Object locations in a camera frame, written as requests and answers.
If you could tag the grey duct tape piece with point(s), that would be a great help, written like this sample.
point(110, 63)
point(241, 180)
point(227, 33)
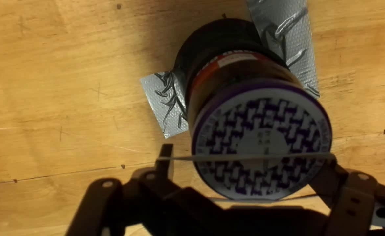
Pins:
point(166, 105)
point(295, 40)

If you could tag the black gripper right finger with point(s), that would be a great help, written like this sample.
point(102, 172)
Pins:
point(363, 205)

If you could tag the dark bottle with orange label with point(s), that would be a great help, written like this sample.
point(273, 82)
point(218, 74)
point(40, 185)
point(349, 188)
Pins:
point(227, 87)

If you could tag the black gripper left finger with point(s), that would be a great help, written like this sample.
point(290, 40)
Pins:
point(114, 205)

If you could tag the thin pale elastic band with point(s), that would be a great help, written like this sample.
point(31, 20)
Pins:
point(245, 156)

